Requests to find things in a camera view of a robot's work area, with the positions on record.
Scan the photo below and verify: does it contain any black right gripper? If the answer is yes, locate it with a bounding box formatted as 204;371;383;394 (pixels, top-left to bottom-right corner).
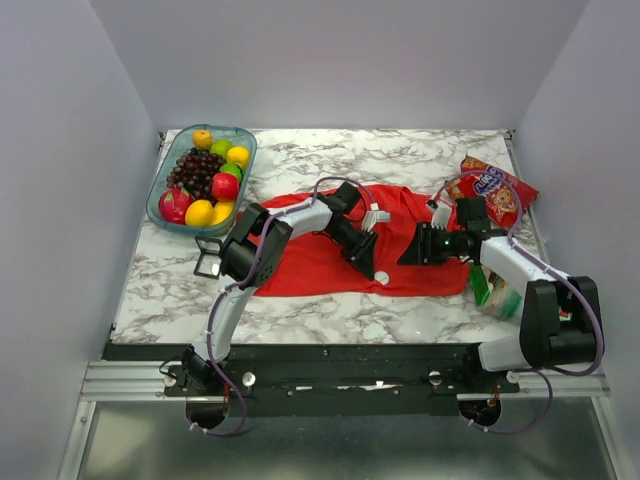
396;220;467;267

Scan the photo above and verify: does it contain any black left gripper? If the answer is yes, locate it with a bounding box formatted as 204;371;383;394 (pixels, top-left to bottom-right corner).
326;222;379;281

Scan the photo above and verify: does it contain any white round brooch badge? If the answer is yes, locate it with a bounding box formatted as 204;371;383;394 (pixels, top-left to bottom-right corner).
374;271;390;286

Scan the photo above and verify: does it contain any red t-shirt garment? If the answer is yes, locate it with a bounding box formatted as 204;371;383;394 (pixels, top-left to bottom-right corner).
256;184;470;297

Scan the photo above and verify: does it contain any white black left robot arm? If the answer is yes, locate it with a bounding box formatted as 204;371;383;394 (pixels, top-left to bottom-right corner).
181;178;391;395

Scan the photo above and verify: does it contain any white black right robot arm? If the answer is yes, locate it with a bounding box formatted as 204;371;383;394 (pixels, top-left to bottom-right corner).
398;197;604;392

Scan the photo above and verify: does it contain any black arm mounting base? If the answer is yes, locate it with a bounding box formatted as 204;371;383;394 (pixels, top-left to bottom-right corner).
103;343;519;424

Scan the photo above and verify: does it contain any green chips snack bag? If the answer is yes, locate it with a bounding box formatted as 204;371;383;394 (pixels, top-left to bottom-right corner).
468;265;523;320

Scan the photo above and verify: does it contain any red cookie snack bag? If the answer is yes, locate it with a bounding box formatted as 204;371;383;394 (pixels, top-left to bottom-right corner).
446;155;539;229

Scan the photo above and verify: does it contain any yellow lemon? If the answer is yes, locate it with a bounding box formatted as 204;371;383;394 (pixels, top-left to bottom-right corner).
210;201;235;226

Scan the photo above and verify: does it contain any red apple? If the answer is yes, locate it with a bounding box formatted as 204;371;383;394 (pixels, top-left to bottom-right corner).
211;172;240;202

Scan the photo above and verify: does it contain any green apple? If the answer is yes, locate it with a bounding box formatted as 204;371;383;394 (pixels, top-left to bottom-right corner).
219;163;244;183

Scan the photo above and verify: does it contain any yellow orange fruit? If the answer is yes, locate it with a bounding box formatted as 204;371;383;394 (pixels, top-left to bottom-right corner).
226;146;251;171

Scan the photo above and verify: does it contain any yellow mango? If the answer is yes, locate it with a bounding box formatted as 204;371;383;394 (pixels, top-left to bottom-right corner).
184;199;215;227

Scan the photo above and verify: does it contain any clear teal fruit tray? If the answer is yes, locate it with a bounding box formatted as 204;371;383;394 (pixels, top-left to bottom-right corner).
146;124;258;237

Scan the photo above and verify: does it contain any green lime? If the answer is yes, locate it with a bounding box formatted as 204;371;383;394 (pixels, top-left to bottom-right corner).
209;138;233;159

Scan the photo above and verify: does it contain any dark purple grape bunch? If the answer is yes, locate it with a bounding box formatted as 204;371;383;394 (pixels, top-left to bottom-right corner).
166;149;224;200

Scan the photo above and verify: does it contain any red dragon fruit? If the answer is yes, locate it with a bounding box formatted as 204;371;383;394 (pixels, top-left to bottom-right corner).
158;187;194;225

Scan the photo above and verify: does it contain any orange tangerine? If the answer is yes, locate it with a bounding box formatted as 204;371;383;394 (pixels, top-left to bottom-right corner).
192;129;213;151

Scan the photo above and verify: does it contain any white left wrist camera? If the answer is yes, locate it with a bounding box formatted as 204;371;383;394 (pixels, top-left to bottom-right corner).
360;205;391;232

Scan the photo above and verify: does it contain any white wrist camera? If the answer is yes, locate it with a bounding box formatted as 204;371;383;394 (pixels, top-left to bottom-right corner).
426;199;453;231
360;205;391;232

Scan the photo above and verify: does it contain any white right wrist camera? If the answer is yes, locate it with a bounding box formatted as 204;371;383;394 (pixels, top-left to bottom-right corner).
426;199;453;231

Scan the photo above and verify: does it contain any black square frame stand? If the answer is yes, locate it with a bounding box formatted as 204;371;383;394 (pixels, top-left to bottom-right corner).
193;236;222;280

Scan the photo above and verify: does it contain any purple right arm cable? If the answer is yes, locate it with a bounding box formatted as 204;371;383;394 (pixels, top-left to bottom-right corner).
427;169;606;434

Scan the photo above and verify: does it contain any aluminium rail frame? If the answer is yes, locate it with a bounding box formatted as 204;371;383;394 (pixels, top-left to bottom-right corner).
60;361;635;479

